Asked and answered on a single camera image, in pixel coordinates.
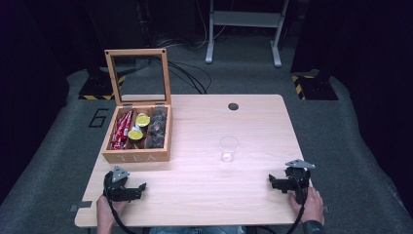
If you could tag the wooden tea box with lid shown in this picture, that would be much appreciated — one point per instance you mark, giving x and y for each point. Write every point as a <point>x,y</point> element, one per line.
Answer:
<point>138,130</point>

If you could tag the grey tape strip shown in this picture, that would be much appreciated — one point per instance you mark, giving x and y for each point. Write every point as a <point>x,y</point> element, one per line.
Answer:
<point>80,206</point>

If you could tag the white metal stand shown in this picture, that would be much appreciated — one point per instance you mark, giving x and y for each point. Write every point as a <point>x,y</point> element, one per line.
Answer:
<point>246,19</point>

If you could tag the yellow-lidded capsule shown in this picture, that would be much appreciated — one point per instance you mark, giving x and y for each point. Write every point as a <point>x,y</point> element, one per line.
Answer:
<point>135,134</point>
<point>142,120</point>

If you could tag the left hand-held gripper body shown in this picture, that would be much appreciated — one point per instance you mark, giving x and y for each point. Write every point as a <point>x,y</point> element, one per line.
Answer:
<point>117,190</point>

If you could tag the bundle of red sachets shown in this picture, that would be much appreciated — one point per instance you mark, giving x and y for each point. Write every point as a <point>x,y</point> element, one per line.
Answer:
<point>121,131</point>

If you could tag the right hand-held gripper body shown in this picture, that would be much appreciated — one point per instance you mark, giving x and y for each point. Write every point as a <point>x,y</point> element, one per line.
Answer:
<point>299,178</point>

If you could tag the person's left hand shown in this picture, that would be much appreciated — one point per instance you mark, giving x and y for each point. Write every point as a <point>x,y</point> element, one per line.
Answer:
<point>105,213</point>

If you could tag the person's blue jeans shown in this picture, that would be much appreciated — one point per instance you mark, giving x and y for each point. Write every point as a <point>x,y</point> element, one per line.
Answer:
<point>195,230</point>

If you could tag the clear plastic cup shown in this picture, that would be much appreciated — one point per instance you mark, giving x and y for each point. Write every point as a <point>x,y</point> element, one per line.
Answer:
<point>229,148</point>

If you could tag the black tape floor number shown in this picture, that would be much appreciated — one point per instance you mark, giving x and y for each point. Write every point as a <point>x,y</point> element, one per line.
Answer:
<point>98,117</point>

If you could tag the person's right hand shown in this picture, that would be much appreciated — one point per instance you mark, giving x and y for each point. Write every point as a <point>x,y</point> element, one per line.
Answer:
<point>312,206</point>

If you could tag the black base with hazard stripes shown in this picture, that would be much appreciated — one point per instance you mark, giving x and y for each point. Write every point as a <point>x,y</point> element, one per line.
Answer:
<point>313,87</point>
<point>99,86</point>

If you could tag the pile of dark tea pieces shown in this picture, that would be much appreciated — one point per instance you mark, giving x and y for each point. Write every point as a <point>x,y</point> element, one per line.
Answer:
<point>156,128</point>

